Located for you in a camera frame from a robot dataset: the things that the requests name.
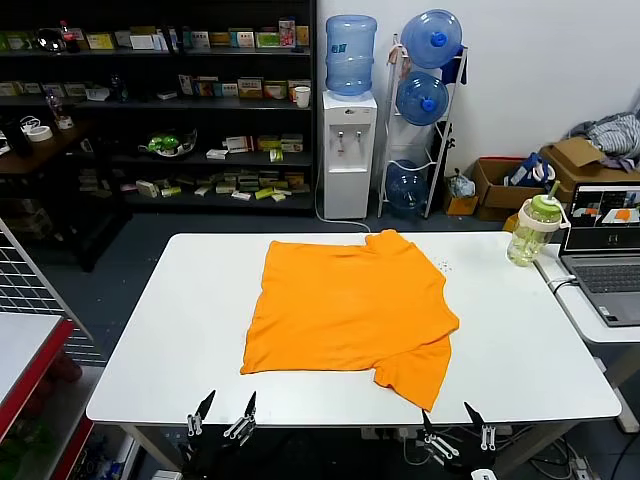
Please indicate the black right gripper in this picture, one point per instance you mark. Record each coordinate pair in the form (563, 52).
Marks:
(470, 460)

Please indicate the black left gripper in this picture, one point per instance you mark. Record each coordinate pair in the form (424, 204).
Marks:
(210, 455)

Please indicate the orange t-shirt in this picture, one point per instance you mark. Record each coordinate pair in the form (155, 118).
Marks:
(350, 310)

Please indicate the striped clothes pile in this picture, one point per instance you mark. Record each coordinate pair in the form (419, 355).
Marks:
(615, 132)

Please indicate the green lid drinking bottle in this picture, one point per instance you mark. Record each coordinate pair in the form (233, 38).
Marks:
(530, 235)

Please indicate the yellow bag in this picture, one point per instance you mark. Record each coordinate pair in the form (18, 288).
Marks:
(512, 222)

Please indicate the grey laptop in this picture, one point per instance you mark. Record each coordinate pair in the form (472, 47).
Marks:
(605, 280)

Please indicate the small yellow box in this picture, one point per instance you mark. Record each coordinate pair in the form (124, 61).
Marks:
(462, 205)

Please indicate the red edged white cart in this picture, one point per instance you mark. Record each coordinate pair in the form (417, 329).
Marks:
(20, 350)

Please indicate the open cardboard box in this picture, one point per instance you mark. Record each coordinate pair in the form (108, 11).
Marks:
(492, 192)

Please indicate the crumpled plastic bag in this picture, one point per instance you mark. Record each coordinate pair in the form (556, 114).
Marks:
(461, 184)

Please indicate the blue white bag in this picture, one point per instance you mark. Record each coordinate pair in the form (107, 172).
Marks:
(525, 172)

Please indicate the white red medicine box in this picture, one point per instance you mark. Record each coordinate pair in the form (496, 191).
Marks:
(239, 144)

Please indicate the green white bowl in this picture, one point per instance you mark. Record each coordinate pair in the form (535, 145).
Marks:
(167, 144)

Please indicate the white water dispenser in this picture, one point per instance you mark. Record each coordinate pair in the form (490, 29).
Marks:
(350, 165)

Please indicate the black instrument behind rack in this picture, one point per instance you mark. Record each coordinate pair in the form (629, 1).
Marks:
(446, 142)

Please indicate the large brown cardboard box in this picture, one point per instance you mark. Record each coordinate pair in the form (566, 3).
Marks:
(575, 152)

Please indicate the black shelf unit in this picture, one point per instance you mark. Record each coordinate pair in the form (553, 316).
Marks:
(200, 104)

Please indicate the brown wooden desk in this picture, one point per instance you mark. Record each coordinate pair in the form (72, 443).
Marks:
(45, 147)

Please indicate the white paper cup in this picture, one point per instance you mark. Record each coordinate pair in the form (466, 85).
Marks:
(302, 96)

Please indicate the white tape roll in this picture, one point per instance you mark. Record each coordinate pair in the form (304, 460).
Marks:
(38, 133)

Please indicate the dark blue bottle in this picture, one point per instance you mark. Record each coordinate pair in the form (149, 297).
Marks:
(118, 89)

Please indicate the black cylinder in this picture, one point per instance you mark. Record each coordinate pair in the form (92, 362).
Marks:
(21, 140)

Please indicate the blue water jug with label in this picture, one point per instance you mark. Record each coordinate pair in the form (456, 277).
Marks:
(351, 55)

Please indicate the pink printed box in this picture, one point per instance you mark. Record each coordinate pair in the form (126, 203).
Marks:
(287, 33)

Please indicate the cola bottle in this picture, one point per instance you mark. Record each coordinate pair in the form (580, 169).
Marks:
(66, 36)

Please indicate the shiny dark dome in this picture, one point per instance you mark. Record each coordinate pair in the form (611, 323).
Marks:
(49, 40)

